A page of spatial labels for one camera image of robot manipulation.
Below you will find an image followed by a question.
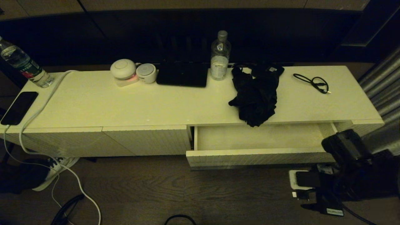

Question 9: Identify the white drawer with dark handle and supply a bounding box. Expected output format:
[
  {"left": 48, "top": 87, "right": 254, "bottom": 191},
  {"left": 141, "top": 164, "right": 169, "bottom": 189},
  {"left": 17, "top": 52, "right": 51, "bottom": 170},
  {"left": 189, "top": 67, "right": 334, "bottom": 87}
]
[{"left": 187, "top": 122, "right": 338, "bottom": 171}]

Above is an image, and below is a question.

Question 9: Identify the black umbrella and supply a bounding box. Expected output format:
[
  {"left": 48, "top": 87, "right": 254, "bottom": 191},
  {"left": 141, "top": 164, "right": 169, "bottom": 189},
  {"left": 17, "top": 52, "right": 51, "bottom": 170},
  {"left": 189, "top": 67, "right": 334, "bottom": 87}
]
[{"left": 228, "top": 66, "right": 279, "bottom": 127}]

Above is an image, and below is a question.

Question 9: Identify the white low cabinet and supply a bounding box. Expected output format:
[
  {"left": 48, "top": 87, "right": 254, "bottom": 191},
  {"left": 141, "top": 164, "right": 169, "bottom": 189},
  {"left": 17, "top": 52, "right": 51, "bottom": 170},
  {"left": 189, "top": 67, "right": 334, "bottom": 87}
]
[{"left": 0, "top": 65, "right": 385, "bottom": 158}]

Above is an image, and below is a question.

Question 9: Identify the grey curtain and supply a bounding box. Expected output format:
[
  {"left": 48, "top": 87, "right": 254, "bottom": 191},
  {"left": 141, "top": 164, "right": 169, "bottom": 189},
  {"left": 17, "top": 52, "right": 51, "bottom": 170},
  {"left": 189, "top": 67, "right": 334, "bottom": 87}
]
[{"left": 358, "top": 47, "right": 400, "bottom": 153}]

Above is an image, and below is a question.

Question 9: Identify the clear bottle with grey cap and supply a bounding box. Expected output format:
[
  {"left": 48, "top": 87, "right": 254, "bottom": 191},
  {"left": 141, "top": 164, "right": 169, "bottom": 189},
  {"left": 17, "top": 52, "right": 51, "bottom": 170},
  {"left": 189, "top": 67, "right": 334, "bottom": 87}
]
[{"left": 210, "top": 30, "right": 232, "bottom": 81}]

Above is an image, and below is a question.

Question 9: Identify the black flat set-top box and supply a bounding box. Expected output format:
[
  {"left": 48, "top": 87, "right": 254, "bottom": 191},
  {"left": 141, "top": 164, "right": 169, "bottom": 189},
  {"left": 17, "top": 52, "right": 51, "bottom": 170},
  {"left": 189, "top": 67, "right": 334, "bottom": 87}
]
[{"left": 156, "top": 60, "right": 208, "bottom": 88}]

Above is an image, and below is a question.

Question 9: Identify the small white round speaker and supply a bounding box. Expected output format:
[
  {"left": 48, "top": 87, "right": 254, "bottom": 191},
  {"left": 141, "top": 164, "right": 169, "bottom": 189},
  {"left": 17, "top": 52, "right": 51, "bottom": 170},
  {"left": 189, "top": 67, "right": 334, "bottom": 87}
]
[{"left": 136, "top": 63, "right": 157, "bottom": 84}]

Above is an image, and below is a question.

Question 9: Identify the white dome device pink base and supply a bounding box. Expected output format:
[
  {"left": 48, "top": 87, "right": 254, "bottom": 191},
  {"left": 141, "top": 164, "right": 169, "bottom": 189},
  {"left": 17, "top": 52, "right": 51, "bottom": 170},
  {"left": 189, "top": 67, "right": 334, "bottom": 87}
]
[{"left": 110, "top": 59, "right": 139, "bottom": 88}]

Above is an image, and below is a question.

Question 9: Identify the white sneaker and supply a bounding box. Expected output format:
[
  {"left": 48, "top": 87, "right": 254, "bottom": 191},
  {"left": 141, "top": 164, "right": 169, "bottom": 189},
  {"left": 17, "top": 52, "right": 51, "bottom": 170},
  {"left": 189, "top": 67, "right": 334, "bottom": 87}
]
[{"left": 31, "top": 156, "right": 81, "bottom": 192}]

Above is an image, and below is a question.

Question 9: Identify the person leg in dark trousers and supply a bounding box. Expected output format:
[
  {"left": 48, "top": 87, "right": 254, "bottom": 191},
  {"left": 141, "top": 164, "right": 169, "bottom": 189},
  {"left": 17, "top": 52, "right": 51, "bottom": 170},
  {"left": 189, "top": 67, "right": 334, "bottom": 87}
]
[{"left": 0, "top": 158, "right": 53, "bottom": 196}]

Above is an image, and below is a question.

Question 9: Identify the black smartphone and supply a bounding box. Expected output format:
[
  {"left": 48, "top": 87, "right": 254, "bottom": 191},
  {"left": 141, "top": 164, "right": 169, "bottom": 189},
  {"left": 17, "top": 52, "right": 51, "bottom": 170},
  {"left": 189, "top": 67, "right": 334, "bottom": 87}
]
[{"left": 1, "top": 91, "right": 39, "bottom": 126}]

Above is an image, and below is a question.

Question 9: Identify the water bottle with green label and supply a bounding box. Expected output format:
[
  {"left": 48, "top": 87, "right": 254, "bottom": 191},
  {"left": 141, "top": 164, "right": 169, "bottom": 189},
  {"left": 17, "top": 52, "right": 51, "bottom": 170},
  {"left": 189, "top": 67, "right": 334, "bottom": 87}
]
[{"left": 0, "top": 35, "right": 55, "bottom": 88}]

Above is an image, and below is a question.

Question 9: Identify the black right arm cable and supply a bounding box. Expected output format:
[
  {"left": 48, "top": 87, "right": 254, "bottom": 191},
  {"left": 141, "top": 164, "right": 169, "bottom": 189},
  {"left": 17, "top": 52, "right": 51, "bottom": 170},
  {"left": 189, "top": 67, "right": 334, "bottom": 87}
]
[{"left": 342, "top": 205, "right": 371, "bottom": 225}]

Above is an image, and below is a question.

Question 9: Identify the black audio cable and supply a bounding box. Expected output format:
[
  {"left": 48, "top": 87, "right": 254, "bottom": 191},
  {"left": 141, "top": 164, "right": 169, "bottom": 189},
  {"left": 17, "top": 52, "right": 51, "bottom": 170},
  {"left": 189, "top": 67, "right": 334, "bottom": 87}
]
[{"left": 293, "top": 73, "right": 332, "bottom": 94}]

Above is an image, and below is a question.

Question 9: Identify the black floor cable loop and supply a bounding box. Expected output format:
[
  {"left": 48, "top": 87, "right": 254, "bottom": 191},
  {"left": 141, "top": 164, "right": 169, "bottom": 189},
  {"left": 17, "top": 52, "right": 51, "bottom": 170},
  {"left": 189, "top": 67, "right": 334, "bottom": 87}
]
[{"left": 164, "top": 215, "right": 197, "bottom": 225}]

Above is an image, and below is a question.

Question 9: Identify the black coiled cable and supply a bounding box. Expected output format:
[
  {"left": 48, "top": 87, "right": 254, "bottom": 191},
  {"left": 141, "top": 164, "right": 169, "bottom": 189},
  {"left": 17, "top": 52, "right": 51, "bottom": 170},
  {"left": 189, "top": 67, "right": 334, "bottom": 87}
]
[{"left": 51, "top": 194, "right": 85, "bottom": 225}]

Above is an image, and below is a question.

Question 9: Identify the thin white charging cable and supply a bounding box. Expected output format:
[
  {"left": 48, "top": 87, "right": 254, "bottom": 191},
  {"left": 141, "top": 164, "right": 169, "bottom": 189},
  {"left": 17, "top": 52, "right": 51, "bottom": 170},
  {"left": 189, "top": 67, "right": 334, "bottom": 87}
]
[{"left": 4, "top": 125, "right": 74, "bottom": 225}]

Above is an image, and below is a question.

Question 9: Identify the thick white power cable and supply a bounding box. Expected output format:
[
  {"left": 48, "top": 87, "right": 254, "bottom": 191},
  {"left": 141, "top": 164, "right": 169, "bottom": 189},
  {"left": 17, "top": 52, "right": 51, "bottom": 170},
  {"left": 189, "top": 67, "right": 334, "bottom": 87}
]
[{"left": 19, "top": 70, "right": 102, "bottom": 225}]

